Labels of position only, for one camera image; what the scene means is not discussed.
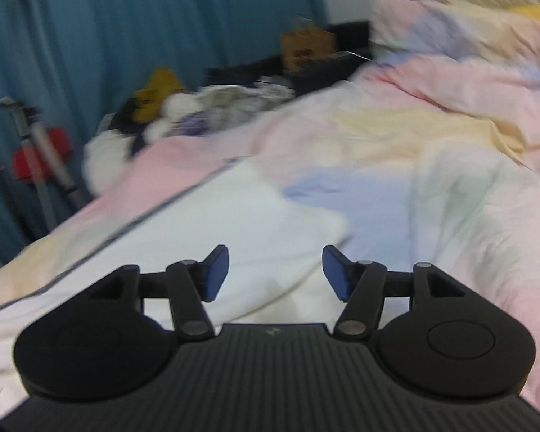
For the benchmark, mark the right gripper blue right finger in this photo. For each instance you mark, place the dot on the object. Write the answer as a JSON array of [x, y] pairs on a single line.
[[363, 286]]

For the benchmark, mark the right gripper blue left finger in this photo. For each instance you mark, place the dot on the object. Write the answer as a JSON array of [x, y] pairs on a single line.
[[187, 284]]

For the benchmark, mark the white garment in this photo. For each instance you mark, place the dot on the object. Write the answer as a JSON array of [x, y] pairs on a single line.
[[274, 244]]

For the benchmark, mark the pastel multicolour duvet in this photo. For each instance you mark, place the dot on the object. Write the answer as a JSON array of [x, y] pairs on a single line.
[[427, 157]]

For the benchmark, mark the white puffy jacket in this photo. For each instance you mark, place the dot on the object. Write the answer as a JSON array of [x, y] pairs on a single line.
[[106, 158]]

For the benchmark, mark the dark navy garment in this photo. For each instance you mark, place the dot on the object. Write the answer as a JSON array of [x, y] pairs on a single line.
[[123, 122]]

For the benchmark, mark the grey white crumpled cloth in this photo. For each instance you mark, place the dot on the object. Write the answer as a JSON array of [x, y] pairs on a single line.
[[216, 108]]

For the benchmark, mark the silver tripod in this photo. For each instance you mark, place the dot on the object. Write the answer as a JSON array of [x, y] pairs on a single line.
[[32, 131]]

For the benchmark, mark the mustard yellow garment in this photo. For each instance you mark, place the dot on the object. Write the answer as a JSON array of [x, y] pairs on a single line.
[[148, 101]]

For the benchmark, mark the brown paper bag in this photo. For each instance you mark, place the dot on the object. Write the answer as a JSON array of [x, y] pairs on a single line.
[[305, 44]]

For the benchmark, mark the blue curtain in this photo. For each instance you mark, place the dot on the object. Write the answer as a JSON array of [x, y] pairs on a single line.
[[77, 60]]

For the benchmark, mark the pastel pillow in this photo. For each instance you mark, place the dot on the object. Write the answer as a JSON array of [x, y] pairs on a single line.
[[456, 29]]

